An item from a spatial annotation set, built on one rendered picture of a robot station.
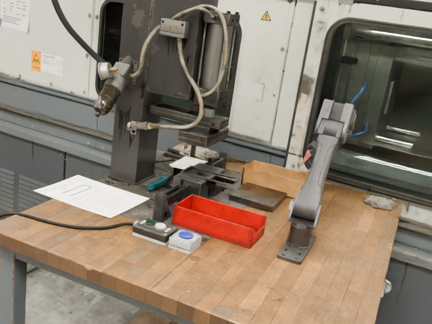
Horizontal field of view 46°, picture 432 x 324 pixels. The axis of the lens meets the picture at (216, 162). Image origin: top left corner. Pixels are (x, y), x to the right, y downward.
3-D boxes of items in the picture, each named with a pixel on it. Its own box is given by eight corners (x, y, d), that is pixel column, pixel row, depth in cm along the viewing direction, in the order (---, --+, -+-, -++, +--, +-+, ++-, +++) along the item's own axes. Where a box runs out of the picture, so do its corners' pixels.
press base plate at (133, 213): (204, 251, 142) (205, 242, 141) (62, 203, 159) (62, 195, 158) (272, 189, 200) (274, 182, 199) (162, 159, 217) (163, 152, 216)
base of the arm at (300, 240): (280, 231, 135) (306, 238, 133) (299, 208, 153) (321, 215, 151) (275, 257, 138) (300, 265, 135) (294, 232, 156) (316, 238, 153)
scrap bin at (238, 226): (250, 249, 140) (253, 229, 139) (171, 224, 149) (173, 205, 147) (263, 234, 151) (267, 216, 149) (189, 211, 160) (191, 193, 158)
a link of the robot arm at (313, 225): (293, 196, 146) (288, 202, 141) (323, 204, 143) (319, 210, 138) (289, 216, 148) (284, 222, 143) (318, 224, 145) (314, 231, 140)
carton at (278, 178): (304, 204, 183) (308, 184, 180) (240, 186, 191) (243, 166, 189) (312, 194, 194) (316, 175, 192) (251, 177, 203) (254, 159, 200)
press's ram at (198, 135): (207, 157, 157) (220, 62, 148) (135, 139, 166) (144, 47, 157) (229, 146, 173) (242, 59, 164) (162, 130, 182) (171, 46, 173)
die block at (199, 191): (197, 208, 163) (200, 186, 161) (170, 200, 166) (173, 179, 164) (222, 191, 181) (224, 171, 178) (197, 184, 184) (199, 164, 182)
